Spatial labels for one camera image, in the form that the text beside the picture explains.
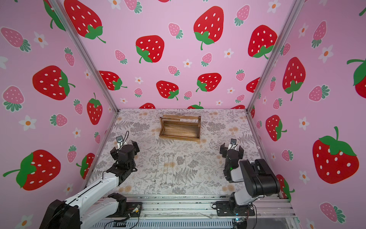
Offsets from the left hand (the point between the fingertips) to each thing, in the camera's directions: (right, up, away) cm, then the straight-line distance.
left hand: (125, 144), depth 84 cm
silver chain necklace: (+18, -13, +7) cm, 23 cm away
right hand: (+69, -2, +7) cm, 69 cm away
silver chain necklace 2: (+22, -9, +12) cm, 26 cm away
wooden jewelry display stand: (+31, +9, +28) cm, 43 cm away
